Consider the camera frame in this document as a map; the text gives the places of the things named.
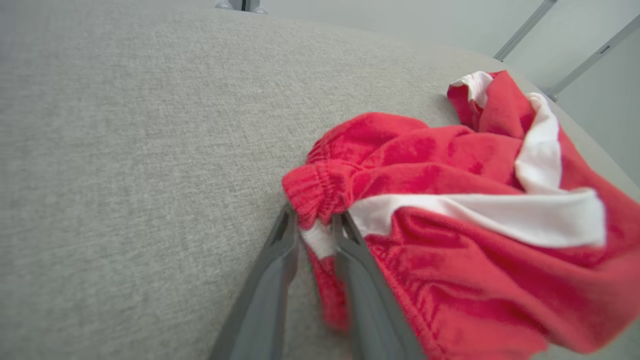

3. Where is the red garment with white trim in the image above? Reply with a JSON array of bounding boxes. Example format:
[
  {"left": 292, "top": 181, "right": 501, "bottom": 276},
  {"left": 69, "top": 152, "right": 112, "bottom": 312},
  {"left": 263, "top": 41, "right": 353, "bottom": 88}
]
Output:
[{"left": 281, "top": 70, "right": 640, "bottom": 360}]

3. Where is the grey fabric sofa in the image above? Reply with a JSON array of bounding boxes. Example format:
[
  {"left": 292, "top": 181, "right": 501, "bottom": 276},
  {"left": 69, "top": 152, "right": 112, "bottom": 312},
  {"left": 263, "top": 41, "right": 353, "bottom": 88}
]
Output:
[{"left": 0, "top": 0, "right": 640, "bottom": 360}]

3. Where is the grey metal double post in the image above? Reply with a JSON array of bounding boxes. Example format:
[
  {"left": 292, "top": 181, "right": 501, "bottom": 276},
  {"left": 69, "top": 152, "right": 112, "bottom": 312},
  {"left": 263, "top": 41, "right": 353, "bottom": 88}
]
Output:
[{"left": 215, "top": 0, "right": 268, "bottom": 15}]

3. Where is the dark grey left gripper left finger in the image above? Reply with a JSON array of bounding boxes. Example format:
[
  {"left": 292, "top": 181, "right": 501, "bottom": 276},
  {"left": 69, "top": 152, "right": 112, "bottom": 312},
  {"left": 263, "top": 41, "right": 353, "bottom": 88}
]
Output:
[{"left": 209, "top": 204, "right": 300, "bottom": 360}]

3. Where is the wide pale frame bar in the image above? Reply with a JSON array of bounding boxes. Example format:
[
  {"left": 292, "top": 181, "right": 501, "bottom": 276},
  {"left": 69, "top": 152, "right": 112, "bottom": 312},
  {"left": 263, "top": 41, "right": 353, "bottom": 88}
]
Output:
[{"left": 545, "top": 14, "right": 640, "bottom": 102}]

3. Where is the thin pale frame bar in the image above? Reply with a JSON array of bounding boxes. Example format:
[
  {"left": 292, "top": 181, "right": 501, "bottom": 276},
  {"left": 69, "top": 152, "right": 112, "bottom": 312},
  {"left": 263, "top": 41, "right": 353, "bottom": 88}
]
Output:
[{"left": 494, "top": 0, "right": 558, "bottom": 62}]

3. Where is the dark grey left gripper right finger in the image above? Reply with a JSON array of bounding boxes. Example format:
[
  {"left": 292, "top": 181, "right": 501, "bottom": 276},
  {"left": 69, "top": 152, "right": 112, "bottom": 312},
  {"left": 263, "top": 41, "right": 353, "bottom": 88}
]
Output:
[{"left": 332, "top": 212, "right": 426, "bottom": 360}]

